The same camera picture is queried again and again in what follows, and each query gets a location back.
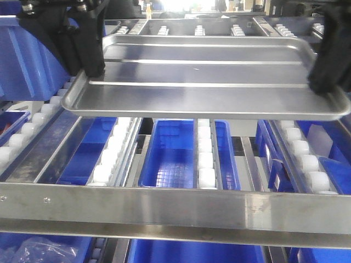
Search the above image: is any far right roller track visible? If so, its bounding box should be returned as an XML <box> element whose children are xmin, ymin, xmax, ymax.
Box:
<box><xmin>274</xmin><ymin>24</ymin><xmax>296</xmax><ymax>37</ymax></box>

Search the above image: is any blue bin lower centre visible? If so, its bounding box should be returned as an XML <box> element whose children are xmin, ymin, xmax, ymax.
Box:
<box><xmin>138</xmin><ymin>118</ymin><xmax>242</xmax><ymax>191</ymax></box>

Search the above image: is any blue bin bottom right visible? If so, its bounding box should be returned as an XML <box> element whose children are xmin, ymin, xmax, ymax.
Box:
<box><xmin>288</xmin><ymin>248</ymin><xmax>350</xmax><ymax>263</ymax></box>

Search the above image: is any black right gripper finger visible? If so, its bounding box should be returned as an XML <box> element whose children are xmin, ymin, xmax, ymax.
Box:
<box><xmin>308</xmin><ymin>5</ymin><xmax>350</xmax><ymax>94</ymax></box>

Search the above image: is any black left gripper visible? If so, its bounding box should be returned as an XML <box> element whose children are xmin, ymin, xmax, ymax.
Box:
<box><xmin>17</xmin><ymin>1</ymin><xmax>109</xmax><ymax>77</ymax></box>

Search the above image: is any clear plastic bag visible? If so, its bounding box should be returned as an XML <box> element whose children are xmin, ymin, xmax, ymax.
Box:
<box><xmin>1</xmin><ymin>237</ymin><xmax>79</xmax><ymax>262</ymax></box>

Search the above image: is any centre white roller track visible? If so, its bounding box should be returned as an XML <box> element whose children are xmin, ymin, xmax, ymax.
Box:
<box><xmin>195</xmin><ymin>118</ymin><xmax>223</xmax><ymax>190</ymax></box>

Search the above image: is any small blue bin far left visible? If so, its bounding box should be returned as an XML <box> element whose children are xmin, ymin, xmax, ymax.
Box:
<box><xmin>0</xmin><ymin>110</ymin><xmax>30</xmax><ymax>146</ymax></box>

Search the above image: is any silver metal tray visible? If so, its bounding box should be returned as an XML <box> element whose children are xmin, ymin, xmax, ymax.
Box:
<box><xmin>62</xmin><ymin>34</ymin><xmax>350</xmax><ymax>121</ymax></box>

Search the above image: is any blue bin lower left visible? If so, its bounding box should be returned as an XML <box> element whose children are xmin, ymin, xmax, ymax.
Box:
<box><xmin>57</xmin><ymin>117</ymin><xmax>117</xmax><ymax>185</ymax></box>

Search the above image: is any steel front rack beam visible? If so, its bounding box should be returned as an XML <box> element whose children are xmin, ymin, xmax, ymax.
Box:
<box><xmin>1</xmin><ymin>182</ymin><xmax>350</xmax><ymax>248</ymax></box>

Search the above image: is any blue bin bottom left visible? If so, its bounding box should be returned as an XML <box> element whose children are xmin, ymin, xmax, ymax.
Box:
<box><xmin>1</xmin><ymin>232</ymin><xmax>92</xmax><ymax>262</ymax></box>

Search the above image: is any white roller track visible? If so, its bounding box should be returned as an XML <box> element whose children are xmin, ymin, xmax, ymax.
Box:
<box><xmin>195</xmin><ymin>118</ymin><xmax>223</xmax><ymax>190</ymax></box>
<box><xmin>86</xmin><ymin>117</ymin><xmax>143</xmax><ymax>187</ymax></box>
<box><xmin>269</xmin><ymin>121</ymin><xmax>338</xmax><ymax>195</ymax></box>

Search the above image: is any blue bin bottom centre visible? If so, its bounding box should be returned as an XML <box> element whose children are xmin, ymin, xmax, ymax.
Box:
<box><xmin>128</xmin><ymin>239</ymin><xmax>264</xmax><ymax>262</ymax></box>

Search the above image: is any large blue bin upper left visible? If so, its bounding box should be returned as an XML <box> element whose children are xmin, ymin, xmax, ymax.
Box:
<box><xmin>1</xmin><ymin>15</ymin><xmax>71</xmax><ymax>101</ymax></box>

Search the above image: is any far left roller track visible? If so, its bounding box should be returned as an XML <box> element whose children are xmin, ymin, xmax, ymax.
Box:
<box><xmin>1</xmin><ymin>77</ymin><xmax>76</xmax><ymax>174</ymax></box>

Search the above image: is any left steel divider rail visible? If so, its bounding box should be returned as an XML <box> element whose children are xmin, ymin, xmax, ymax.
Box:
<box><xmin>1</xmin><ymin>110</ymin><xmax>78</xmax><ymax>182</ymax></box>

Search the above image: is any blue bin lower right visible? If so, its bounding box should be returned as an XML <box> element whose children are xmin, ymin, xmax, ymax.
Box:
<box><xmin>255</xmin><ymin>120</ymin><xmax>350</xmax><ymax>195</ymax></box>

